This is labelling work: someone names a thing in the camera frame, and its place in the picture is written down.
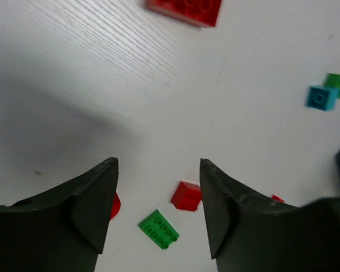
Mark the small cyan lego brick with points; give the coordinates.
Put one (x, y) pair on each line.
(322, 97)

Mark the tiny red lego piece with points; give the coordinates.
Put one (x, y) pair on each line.
(276, 198)

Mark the large red lego brick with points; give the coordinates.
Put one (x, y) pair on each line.
(199, 13)

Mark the small green lego brick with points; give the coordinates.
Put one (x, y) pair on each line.
(333, 80)

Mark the small red square lego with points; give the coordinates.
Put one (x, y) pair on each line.
(187, 196)

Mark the green flat lego plate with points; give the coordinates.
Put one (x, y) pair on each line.
(159, 230)

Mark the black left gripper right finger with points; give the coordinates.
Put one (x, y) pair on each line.
(249, 231)

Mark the red curved lego piece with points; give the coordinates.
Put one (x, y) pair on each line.
(115, 206)

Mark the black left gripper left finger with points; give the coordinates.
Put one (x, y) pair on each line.
(63, 228)

